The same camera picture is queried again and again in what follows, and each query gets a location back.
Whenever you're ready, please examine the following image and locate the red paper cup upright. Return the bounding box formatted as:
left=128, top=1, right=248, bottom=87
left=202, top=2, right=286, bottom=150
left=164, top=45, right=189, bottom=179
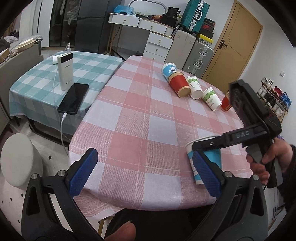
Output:
left=221, top=91, right=232, bottom=111

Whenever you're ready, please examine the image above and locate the white round stool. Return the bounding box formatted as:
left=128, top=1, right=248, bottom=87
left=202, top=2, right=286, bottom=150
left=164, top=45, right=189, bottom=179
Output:
left=1, top=133, right=43, bottom=190

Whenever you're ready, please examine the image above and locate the white power bank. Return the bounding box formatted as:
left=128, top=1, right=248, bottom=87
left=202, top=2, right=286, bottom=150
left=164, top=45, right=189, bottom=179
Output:
left=57, top=52, right=74, bottom=91

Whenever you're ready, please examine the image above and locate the person's right hand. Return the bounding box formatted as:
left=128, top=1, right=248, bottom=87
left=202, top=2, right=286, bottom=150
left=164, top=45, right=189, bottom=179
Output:
left=246, top=138, right=293, bottom=185

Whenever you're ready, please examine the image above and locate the white charging cable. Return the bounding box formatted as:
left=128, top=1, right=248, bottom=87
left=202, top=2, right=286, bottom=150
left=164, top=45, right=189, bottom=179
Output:
left=52, top=42, right=71, bottom=156

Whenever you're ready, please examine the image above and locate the teal suitcase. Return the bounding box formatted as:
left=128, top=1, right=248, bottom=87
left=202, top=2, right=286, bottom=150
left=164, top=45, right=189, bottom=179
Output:
left=181, top=0, right=210, bottom=33

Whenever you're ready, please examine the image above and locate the silver suitcase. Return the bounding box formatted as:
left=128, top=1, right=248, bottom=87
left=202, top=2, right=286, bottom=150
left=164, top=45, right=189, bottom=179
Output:
left=182, top=40, right=214, bottom=78

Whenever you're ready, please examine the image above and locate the black smartphone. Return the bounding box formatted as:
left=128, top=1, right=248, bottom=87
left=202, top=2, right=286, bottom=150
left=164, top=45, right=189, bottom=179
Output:
left=58, top=83, right=89, bottom=115

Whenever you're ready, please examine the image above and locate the white green paper cup right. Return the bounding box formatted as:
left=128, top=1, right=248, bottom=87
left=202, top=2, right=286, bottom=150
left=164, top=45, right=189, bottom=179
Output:
left=202, top=87, right=222, bottom=111

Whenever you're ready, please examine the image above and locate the white green paper cup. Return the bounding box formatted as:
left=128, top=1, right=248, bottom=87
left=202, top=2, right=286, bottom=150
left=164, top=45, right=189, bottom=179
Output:
left=186, top=76, right=203, bottom=99
left=202, top=87, right=222, bottom=111

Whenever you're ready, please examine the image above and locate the green checked tablecloth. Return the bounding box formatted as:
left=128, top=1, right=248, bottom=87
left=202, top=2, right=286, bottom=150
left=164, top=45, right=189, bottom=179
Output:
left=9, top=51, right=122, bottom=135

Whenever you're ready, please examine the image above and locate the white desk with drawers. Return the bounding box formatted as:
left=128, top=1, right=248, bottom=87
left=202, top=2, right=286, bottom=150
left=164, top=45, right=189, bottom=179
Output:
left=108, top=14, right=174, bottom=63

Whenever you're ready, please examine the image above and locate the person's left thumb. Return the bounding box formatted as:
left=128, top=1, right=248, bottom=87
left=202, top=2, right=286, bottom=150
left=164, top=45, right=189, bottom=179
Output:
left=104, top=221, right=136, bottom=241

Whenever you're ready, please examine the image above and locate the blue bunny paper cup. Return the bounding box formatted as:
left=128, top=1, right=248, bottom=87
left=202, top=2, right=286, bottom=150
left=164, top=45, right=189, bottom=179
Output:
left=162, top=62, right=177, bottom=80
left=186, top=136, right=222, bottom=185

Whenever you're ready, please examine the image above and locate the pink checked tablecloth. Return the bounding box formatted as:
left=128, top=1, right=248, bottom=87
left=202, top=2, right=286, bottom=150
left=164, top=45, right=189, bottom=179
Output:
left=69, top=56, right=242, bottom=220

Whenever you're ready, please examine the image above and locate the red paper cup lying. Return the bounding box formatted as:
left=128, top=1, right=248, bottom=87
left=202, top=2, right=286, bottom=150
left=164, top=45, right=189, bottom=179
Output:
left=168, top=72, right=191, bottom=98

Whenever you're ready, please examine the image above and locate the beige suitcase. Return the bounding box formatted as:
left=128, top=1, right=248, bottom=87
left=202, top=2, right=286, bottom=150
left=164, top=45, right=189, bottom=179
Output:
left=165, top=30, right=196, bottom=70

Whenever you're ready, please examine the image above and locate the blue plastic bag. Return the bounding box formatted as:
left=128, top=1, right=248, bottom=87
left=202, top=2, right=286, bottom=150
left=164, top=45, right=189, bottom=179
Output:
left=113, top=5, right=134, bottom=15

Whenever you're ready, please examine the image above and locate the wooden door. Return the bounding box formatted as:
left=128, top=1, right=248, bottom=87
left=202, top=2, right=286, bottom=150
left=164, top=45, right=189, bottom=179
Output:
left=202, top=1, right=263, bottom=93

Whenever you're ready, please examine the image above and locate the black refrigerator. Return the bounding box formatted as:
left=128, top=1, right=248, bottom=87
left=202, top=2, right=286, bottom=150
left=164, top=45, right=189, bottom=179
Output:
left=74, top=0, right=121, bottom=53

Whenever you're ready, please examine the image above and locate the shoe rack with shoes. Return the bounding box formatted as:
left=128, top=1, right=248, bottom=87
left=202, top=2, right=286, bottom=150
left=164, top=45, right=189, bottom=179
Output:
left=257, top=77, right=292, bottom=123

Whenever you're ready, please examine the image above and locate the white green paper cup left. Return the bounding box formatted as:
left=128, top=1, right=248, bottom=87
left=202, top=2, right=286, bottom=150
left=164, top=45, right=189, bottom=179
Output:
left=186, top=76, right=203, bottom=99

